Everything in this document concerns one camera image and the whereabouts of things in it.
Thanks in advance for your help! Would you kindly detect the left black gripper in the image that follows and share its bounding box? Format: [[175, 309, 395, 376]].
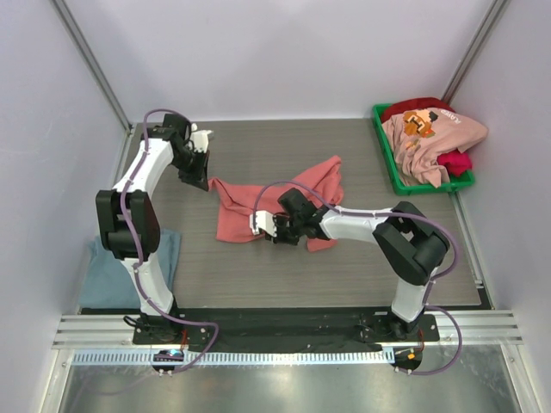
[[170, 148, 210, 191]]

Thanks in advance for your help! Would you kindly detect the salmon pink t-shirt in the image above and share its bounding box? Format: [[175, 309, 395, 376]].
[[207, 155, 345, 253]]

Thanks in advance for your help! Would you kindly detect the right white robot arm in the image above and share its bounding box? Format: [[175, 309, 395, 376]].
[[250, 188, 450, 341]]

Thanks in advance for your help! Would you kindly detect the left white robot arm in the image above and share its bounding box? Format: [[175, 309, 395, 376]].
[[96, 109, 211, 344]]

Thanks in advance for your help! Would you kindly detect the green plastic bin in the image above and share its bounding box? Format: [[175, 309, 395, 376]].
[[371, 103, 475, 196]]

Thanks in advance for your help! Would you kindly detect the folded blue t-shirt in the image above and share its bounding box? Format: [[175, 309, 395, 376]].
[[78, 229, 182, 310]]

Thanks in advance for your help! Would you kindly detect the light pink printed t-shirt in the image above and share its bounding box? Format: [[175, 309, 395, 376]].
[[381, 108, 488, 188]]

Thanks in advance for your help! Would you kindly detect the red t-shirt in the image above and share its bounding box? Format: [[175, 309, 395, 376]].
[[381, 97, 473, 177]]

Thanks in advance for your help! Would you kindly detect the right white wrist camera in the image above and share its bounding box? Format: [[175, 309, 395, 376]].
[[249, 210, 277, 237]]

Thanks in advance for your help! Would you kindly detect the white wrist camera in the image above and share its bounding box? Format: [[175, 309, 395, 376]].
[[188, 123, 214, 153], [249, 210, 277, 237]]

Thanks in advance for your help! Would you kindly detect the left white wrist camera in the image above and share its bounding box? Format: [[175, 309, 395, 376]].
[[188, 123, 214, 153]]

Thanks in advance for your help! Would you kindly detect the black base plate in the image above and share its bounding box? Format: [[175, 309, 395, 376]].
[[133, 307, 440, 351]]

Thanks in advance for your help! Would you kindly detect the aluminium front rail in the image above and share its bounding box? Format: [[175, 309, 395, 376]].
[[53, 310, 523, 348]]

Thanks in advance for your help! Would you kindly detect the slotted cable duct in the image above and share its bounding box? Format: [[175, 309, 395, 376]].
[[71, 348, 394, 367]]

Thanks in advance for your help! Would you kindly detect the left aluminium corner post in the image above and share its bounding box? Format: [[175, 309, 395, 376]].
[[49, 0, 134, 137]]

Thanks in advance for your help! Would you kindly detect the aluminium corner post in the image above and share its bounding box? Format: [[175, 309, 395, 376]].
[[441, 0, 511, 104], [49, 0, 134, 137]]

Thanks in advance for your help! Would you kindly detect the right aluminium corner post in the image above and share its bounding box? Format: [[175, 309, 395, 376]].
[[441, 0, 511, 104]]

